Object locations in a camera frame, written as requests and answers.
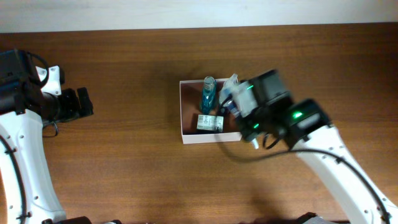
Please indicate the white open cardboard box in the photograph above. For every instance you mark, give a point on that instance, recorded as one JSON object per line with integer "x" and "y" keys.
{"x": 190, "y": 99}

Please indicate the teal mouthwash bottle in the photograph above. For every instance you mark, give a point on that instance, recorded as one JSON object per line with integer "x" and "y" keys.
{"x": 208, "y": 95}

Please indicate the blue white toothbrush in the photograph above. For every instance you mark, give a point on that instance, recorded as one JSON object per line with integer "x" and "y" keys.
{"x": 233, "y": 109}

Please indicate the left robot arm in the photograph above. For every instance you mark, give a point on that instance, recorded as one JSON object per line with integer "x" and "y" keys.
{"x": 31, "y": 100}

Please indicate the clear spray bottle purple liquid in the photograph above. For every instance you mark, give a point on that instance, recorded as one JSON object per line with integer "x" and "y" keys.
{"x": 226, "y": 90}

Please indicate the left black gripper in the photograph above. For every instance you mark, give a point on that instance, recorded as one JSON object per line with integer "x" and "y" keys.
{"x": 71, "y": 103}

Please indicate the green white small box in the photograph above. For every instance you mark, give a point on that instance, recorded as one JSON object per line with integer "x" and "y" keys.
{"x": 210, "y": 123}

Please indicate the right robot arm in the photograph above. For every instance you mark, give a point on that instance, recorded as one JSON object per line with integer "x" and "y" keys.
{"x": 312, "y": 136}

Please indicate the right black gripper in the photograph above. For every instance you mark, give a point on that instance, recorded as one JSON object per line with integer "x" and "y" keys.
{"x": 245, "y": 125}

